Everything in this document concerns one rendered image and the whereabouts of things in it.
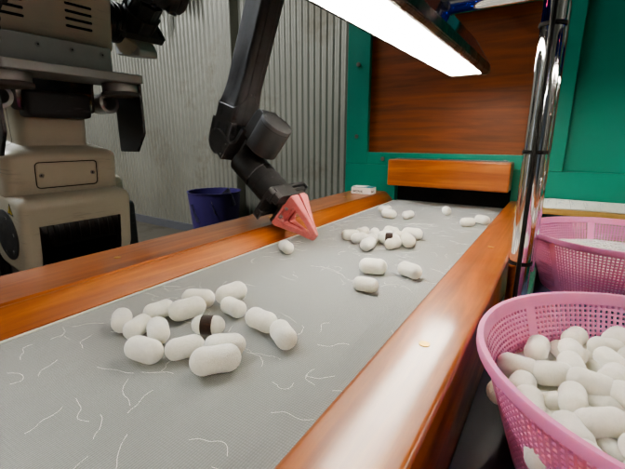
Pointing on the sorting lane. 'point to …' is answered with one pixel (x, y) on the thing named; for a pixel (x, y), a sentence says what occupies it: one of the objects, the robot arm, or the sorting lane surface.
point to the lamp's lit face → (399, 33)
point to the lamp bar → (449, 30)
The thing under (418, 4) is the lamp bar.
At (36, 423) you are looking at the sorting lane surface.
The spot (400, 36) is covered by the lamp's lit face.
